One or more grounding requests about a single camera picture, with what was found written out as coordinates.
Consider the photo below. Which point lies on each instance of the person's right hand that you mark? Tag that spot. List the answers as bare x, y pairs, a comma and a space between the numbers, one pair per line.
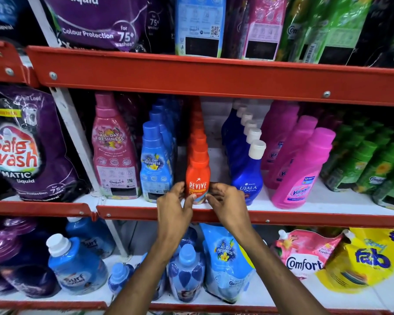
231, 209

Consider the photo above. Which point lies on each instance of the person's left hand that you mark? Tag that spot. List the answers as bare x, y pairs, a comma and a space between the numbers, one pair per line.
174, 214

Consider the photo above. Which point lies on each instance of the person's right thumb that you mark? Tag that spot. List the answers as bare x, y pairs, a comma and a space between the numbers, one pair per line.
211, 201

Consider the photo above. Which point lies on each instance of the person's left thumb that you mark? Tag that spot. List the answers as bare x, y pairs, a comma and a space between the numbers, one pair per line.
190, 206

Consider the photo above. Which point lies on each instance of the orange labelled starch bottle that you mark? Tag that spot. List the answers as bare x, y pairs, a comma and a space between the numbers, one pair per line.
198, 172

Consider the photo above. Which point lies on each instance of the person's right forearm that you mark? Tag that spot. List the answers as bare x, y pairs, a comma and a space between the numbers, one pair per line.
275, 275

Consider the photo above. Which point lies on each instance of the person's left forearm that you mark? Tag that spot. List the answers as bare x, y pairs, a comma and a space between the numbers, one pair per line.
144, 275

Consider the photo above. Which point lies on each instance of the small blue conditioner bottle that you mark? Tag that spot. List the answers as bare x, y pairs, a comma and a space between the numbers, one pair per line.
188, 237
187, 275
120, 277

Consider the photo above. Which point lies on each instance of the row of white-capped blue bottles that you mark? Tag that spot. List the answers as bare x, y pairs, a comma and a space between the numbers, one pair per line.
248, 180

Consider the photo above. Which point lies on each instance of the row of blue conditioner bottles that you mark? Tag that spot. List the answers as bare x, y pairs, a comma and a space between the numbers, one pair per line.
155, 167

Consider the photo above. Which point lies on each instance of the blue floral conditioner pouch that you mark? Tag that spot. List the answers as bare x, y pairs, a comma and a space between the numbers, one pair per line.
225, 262

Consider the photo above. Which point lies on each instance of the row of orange bottles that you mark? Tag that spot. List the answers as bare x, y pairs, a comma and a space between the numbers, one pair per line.
197, 127

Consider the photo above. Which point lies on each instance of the pink floral conditioner bottle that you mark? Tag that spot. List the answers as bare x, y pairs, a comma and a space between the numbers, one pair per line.
113, 154

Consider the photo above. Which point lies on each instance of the pink stain remover bottle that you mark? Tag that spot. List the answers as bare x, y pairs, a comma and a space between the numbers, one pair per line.
275, 127
302, 173
295, 141

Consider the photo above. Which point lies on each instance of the pink floral spouted pouch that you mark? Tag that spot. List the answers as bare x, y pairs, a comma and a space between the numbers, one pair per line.
303, 255

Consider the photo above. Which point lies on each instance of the dark maroon conditioner bottle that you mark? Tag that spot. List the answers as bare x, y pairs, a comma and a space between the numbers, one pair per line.
129, 111

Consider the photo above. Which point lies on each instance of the white-capped blue detergent bottle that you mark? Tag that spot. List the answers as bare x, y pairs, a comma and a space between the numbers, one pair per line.
75, 268

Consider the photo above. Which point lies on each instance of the yellow spouted detergent pouch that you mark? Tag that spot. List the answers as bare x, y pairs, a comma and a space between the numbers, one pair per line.
364, 259

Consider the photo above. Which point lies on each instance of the group of green conditioner bottles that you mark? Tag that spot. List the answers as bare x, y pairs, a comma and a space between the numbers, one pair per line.
374, 167

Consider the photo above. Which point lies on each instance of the purple detergent bottle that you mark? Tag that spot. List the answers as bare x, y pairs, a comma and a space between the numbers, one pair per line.
23, 268
18, 224

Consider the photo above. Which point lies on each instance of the purple liquid detergent pouch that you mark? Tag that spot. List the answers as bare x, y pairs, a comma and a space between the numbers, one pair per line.
98, 22
26, 150

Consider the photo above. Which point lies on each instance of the light blue conditioner pouch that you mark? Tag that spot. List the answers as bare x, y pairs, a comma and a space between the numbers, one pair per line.
200, 26

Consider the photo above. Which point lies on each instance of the dark maroon conditioner pouch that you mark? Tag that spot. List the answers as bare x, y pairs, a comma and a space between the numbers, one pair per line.
234, 26

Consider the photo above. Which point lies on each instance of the black detergent pouch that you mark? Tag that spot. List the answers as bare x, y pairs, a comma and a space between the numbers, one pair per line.
159, 26

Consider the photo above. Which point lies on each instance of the pink conditioner pouch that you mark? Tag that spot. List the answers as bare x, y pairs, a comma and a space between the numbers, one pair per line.
266, 26

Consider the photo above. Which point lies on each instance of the green conditioner pouch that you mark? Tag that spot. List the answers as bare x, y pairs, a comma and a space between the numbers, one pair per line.
294, 29
338, 32

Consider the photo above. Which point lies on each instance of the black conditioner pouch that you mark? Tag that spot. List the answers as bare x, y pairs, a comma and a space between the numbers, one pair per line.
387, 32

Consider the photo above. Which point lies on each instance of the blue detergent pouch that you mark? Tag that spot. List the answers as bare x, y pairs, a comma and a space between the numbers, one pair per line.
3, 11

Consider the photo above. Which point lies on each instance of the long red shelf rail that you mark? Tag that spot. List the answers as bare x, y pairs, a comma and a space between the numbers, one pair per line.
200, 77
298, 218
233, 308

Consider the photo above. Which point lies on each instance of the white shelf upright post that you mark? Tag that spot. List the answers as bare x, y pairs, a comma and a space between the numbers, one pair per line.
74, 127

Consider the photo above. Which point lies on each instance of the short red shelf rail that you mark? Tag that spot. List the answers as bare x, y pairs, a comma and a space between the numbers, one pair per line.
5, 62
36, 209
46, 305

